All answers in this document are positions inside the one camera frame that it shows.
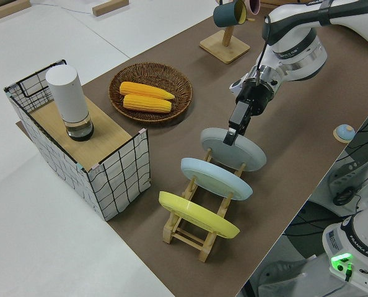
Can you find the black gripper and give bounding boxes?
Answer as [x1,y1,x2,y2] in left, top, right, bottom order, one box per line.
[222,78,277,147]

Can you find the gray round plate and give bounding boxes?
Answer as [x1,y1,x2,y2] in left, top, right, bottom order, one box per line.
[199,127,268,172]

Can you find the light blue round plate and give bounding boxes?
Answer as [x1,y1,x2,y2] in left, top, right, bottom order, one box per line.
[180,157,254,202]

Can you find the yellow round plate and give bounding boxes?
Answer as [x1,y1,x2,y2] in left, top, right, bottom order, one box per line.
[158,191,241,240]

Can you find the wooden plate rack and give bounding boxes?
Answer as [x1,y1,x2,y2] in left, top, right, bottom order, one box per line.
[162,147,247,264]

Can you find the yellow corn cob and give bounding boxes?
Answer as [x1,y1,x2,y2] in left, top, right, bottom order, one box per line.
[119,81,176,101]
[122,93,173,114]

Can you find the wooden mug tree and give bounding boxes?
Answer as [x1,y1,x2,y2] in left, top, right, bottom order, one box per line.
[199,0,251,65]

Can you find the brown wicker basket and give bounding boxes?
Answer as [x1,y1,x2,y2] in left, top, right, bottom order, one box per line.
[108,62,194,124]

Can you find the dark teal mug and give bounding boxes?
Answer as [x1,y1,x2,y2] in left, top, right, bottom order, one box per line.
[212,0,249,28]

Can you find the pink mug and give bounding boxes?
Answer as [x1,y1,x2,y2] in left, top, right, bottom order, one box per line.
[245,0,263,16]

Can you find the white cylinder bottle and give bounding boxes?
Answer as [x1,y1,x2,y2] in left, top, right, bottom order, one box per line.
[45,65,95,143]

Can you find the light wooden block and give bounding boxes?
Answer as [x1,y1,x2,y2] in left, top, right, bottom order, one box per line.
[92,0,131,17]
[0,0,30,22]

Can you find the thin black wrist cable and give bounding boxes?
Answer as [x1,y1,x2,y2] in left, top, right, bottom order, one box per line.
[255,14,273,84]

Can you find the wire basket with wooden board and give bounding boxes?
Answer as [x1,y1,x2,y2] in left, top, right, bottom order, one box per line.
[3,59,151,222]

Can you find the thin blue wire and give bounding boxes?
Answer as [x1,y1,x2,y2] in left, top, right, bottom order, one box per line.
[31,1,92,15]

